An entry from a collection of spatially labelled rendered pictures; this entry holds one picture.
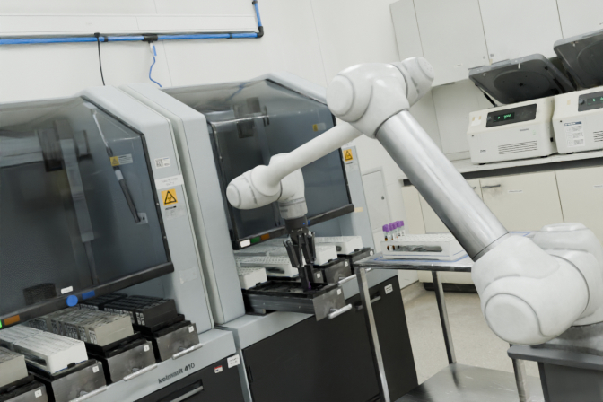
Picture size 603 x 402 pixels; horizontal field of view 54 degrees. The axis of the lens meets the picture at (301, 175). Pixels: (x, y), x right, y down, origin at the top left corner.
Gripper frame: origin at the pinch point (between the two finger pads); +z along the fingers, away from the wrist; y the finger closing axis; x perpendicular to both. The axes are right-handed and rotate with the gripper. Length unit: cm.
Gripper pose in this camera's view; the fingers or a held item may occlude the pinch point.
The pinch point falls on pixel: (307, 275)
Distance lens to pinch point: 202.1
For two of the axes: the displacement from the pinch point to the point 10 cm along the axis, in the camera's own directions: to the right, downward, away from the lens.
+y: -7.1, 1.8, -6.8
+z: 2.0, 9.8, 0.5
